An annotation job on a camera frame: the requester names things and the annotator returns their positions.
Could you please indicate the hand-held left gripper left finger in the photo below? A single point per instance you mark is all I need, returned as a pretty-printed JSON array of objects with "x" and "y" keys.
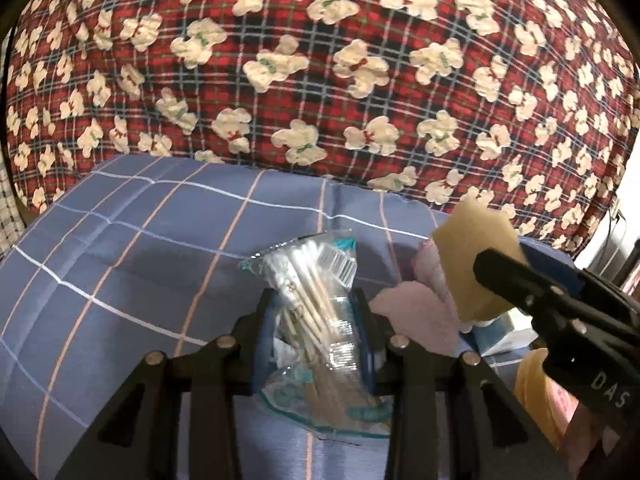
[{"x": 262, "y": 350}]

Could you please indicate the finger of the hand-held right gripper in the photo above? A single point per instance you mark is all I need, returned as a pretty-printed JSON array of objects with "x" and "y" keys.
[
  {"x": 520, "y": 280},
  {"x": 547, "y": 260}
]

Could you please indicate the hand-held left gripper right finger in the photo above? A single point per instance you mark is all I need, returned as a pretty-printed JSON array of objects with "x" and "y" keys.
[{"x": 367, "y": 355}]

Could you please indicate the yellow sponge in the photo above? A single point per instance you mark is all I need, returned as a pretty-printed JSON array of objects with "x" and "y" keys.
[{"x": 475, "y": 255}]

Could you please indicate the bag of cotton swabs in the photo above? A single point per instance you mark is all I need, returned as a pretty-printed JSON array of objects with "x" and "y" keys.
[{"x": 310, "y": 300}]

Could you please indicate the person's right hand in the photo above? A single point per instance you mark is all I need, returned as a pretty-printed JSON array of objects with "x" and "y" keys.
[{"x": 577, "y": 440}]

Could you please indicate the pale blue tissue box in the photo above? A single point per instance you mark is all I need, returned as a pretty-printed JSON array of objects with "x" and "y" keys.
[{"x": 505, "y": 335}]

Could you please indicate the pale folded towel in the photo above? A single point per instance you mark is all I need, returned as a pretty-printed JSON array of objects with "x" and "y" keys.
[{"x": 420, "y": 310}]

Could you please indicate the blue plaid bed sheet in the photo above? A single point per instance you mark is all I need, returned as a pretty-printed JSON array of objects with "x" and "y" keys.
[{"x": 140, "y": 260}]

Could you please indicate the green checked cloth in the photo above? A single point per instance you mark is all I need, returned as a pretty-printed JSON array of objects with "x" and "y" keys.
[{"x": 7, "y": 220}]

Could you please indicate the red plaid floral cushion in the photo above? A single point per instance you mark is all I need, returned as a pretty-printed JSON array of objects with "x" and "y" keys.
[{"x": 320, "y": 60}]

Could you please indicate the wall socket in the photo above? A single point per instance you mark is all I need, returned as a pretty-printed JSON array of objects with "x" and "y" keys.
[{"x": 617, "y": 208}]

